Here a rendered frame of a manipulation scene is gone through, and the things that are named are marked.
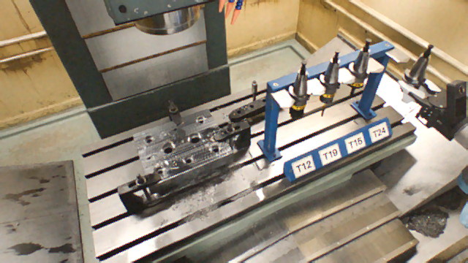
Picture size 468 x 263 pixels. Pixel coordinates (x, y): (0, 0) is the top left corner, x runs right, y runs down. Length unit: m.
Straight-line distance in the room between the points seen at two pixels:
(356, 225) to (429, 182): 0.35
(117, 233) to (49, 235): 0.43
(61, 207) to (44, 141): 0.49
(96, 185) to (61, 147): 0.66
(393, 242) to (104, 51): 1.26
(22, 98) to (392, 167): 1.78
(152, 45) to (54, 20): 0.35
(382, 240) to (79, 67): 1.30
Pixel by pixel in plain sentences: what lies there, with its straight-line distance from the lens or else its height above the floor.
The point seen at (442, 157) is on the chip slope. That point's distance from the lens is 1.49.
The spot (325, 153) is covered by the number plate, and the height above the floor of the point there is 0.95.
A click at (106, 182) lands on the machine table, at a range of 1.20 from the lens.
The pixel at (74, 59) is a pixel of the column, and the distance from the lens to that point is 1.36.
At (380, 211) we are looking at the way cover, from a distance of 1.35.
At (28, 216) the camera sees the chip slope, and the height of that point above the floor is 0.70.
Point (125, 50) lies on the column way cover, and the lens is 1.32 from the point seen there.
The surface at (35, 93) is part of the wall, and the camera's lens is 1.90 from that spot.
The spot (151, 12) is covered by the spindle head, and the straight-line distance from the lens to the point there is 0.54.
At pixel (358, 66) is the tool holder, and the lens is 1.02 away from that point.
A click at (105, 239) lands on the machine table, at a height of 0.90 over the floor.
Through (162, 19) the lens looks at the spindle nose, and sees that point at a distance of 0.70.
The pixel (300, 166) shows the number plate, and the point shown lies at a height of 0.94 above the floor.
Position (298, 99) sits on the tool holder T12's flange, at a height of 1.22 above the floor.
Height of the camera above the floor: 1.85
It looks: 44 degrees down
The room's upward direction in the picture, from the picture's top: 3 degrees counter-clockwise
